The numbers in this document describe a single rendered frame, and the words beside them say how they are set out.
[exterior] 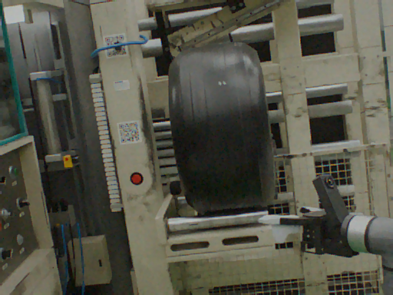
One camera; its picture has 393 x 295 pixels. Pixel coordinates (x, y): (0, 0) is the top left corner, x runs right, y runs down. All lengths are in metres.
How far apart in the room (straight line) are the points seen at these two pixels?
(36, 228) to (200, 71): 0.73
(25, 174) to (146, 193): 0.40
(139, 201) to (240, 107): 0.52
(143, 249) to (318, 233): 0.93
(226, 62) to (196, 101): 0.16
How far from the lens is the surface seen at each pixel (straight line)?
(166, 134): 2.34
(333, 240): 1.26
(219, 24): 2.30
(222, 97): 1.74
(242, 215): 1.91
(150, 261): 2.06
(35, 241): 1.95
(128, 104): 1.95
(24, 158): 1.90
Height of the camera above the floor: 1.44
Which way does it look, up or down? 9 degrees down
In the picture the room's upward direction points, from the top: 8 degrees counter-clockwise
